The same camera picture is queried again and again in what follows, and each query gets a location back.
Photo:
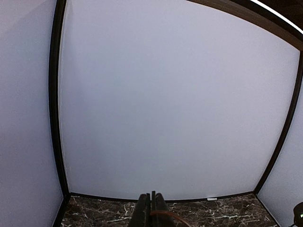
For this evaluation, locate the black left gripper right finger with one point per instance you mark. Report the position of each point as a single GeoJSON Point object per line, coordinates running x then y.
{"type": "Point", "coordinates": [158, 204]}

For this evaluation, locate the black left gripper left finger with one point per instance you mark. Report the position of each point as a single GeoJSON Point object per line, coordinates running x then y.
{"type": "Point", "coordinates": [141, 213]}

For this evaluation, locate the black frame post left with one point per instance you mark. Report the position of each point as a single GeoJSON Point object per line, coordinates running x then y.
{"type": "Point", "coordinates": [53, 96]}

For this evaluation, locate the black frame post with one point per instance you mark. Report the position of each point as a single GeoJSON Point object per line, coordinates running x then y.
{"type": "Point", "coordinates": [53, 96]}
{"type": "Point", "coordinates": [286, 126]}

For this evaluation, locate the black frame post right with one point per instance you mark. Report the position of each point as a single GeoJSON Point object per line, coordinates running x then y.
{"type": "Point", "coordinates": [286, 126]}

